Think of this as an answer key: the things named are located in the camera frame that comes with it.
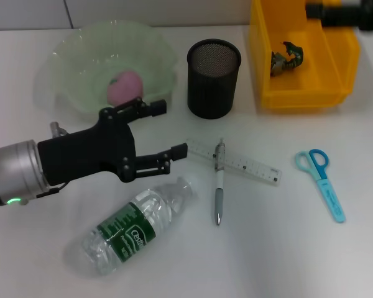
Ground transparent plastic ruler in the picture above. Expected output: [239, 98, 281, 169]
[186, 138, 282, 187]

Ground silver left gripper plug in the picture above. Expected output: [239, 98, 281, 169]
[49, 122, 70, 137]

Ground green glass fruit plate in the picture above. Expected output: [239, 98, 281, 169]
[34, 19, 180, 122]

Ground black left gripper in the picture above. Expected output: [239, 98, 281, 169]
[37, 97, 188, 184]

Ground thin black left gripper cable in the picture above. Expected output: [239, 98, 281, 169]
[35, 181, 70, 199]

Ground yellow plastic bin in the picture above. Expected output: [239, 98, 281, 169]
[247, 0, 361, 109]

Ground blue scissors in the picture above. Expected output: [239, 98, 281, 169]
[294, 148, 346, 224]

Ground white grey ballpoint pen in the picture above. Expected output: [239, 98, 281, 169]
[211, 136, 228, 227]

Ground green plastic wrapper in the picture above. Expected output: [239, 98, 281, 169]
[270, 41, 305, 77]

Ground pink peach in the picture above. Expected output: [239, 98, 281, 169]
[107, 70, 144, 107]

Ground black mesh pen holder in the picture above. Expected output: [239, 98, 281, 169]
[186, 38, 242, 120]

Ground clear green-label water bottle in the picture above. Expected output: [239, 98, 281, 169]
[80, 176, 200, 276]

